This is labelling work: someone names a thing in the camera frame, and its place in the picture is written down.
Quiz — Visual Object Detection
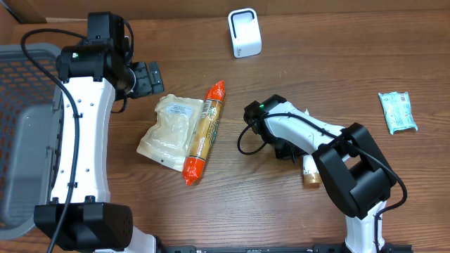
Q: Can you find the white barcode scanner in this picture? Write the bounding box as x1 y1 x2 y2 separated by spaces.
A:
228 8 262 58

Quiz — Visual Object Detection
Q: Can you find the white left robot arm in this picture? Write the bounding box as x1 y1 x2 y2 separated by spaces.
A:
34 12 164 252

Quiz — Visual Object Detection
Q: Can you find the white bamboo print tube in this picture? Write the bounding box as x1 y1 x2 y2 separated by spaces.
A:
302 133 322 188

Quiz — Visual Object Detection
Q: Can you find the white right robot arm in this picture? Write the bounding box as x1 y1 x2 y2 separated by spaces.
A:
243 95 399 252

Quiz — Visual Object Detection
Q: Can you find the grey plastic shopping basket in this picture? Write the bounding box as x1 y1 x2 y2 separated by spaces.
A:
1 45 63 240

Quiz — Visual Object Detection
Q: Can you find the beige vacuum food pouch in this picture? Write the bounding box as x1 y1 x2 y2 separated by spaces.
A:
136 94 204 171

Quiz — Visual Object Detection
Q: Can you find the teal wet wipes pack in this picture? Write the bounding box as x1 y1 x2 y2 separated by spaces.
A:
378 91 418 135

